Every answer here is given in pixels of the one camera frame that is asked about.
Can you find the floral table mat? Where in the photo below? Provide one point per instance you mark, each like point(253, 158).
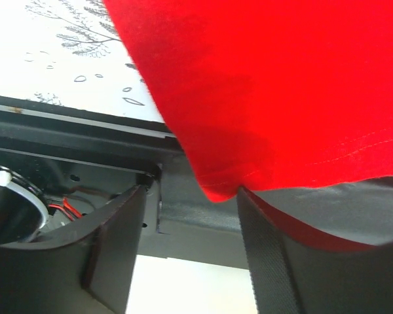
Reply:
point(68, 53)

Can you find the red t shirt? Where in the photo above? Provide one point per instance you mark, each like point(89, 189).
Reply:
point(293, 99)

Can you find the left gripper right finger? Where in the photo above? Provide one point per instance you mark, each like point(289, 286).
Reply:
point(296, 268)

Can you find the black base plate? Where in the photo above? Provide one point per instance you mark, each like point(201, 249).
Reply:
point(95, 156)

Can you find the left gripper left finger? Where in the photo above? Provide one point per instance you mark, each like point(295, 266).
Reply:
point(83, 267)

